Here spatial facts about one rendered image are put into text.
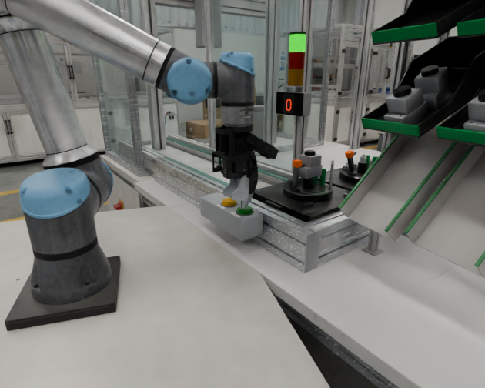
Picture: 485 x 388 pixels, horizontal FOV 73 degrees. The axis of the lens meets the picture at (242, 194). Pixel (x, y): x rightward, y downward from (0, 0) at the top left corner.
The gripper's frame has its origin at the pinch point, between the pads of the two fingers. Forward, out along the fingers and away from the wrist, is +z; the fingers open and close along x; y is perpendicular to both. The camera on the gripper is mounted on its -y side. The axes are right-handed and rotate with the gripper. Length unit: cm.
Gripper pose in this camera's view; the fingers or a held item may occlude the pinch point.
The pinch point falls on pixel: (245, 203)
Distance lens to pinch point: 84.2
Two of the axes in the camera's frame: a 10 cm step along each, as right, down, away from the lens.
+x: 5.9, 2.7, -7.6
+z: 0.0, 9.4, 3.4
